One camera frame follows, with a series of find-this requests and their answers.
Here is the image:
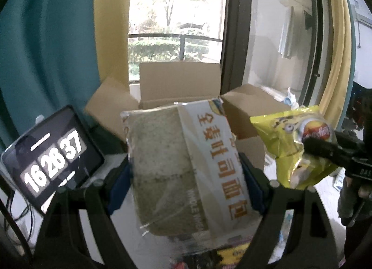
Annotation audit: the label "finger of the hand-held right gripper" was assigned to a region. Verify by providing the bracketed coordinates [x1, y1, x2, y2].
[302, 137, 359, 168]

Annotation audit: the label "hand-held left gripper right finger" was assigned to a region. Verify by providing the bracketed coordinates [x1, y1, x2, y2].
[232, 153, 345, 269]

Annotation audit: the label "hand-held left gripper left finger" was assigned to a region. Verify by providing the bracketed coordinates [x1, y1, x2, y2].
[30, 156, 137, 269]

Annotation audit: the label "sliced bread package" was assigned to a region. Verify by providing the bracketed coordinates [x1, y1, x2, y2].
[120, 98, 263, 246]

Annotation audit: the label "yellow chips bag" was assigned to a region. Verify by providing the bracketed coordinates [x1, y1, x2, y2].
[250, 106, 339, 190]

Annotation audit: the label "yellow black snack bag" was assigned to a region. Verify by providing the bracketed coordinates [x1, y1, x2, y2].
[171, 241, 250, 269]

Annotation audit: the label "brown cardboard box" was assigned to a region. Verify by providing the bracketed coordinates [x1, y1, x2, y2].
[84, 61, 291, 171]

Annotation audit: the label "person's right hand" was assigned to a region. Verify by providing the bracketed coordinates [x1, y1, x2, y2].
[358, 185, 372, 200]

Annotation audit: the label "white plastic bag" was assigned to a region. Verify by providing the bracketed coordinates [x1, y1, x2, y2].
[283, 87, 300, 110]

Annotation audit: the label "black tablet clock display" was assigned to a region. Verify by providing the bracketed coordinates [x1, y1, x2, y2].
[0, 105, 105, 216]

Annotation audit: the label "yellow curtain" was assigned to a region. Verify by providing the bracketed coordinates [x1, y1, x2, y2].
[318, 0, 353, 121]
[93, 0, 137, 95]

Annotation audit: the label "white air conditioner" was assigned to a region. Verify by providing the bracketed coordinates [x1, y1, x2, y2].
[356, 10, 372, 27]

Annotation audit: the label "hanging white garment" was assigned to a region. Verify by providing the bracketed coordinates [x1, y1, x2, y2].
[277, 6, 303, 60]

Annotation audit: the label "black balcony railing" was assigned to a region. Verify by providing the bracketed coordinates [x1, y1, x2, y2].
[128, 33, 224, 62]

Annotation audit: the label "teal curtain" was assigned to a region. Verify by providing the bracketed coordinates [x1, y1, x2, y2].
[0, 0, 101, 153]

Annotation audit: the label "dark sliding door frame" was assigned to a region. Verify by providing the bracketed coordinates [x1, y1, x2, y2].
[301, 0, 330, 107]

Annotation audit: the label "black cables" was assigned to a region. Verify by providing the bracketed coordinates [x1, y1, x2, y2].
[0, 188, 37, 258]

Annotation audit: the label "black window frame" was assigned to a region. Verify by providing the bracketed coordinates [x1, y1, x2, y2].
[221, 0, 253, 95]

